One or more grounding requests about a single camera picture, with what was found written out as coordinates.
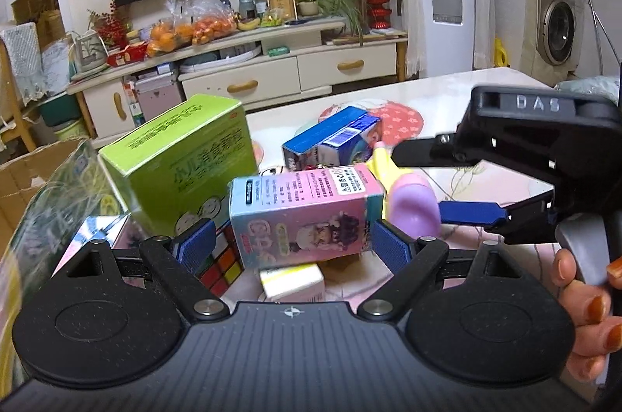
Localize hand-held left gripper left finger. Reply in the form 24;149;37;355
65;218;230;321

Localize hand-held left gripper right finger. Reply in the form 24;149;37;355
357;219;526;321

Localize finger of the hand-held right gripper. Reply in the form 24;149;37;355
437;193;557;244
391;132;487;168

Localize colourful puzzle cube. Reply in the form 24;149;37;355
197;222;245;299

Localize purple yellow toy hammer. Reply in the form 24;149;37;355
366;142;444;239

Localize green cardboard medicine box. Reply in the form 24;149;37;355
98;94;257;239

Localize pink figure print box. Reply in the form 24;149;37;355
228;163;386;270

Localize shiny pink box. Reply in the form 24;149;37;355
51;215;143;278

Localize brown cardboard box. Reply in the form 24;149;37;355
0;137;129;393

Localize person's right hand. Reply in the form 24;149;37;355
551;246;622;384

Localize pink floral round mat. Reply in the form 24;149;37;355
318;100;425;151

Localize blue cartoon print box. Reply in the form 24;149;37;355
282;105;383;173

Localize small white yellow box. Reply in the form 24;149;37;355
259;263;325;302

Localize silver washing machine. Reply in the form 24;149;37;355
521;0;585;76

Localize red vase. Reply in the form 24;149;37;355
366;0;392;30

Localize pink metal case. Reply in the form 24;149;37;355
133;71;184;122

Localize cream television cabinet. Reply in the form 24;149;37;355
67;16;410;141

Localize white round tray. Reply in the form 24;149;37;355
181;45;262;71

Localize framed certificate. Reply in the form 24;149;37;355
266;0;297;23

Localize red biscuit box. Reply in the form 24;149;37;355
106;42;147;68

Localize plastic bag of oranges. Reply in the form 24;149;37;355
145;0;195;57

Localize plastic bag of tangerines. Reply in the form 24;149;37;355
191;0;239;47

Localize glass electric kettle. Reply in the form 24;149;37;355
72;30;108;72

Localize red berry branch bouquet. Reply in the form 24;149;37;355
86;0;130;49

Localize wooden chair with lace cover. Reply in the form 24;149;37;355
0;22;50;153

